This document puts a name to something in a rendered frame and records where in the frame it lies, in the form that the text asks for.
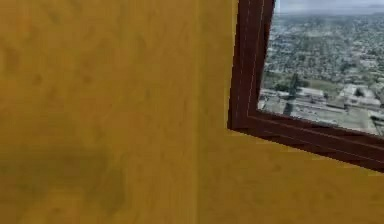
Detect dark brown framed window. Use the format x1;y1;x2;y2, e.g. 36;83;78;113
226;0;384;174

